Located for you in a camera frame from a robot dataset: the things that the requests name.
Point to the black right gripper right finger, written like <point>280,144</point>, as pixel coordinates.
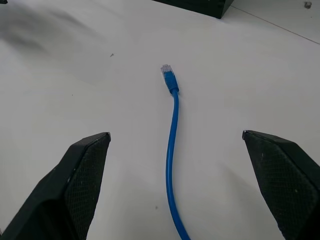
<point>287,180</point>

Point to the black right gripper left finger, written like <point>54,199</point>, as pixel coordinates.
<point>62,190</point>

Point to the black box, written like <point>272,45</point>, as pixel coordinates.
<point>200,6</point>

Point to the small clear plastic connector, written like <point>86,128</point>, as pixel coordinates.
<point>307,4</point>

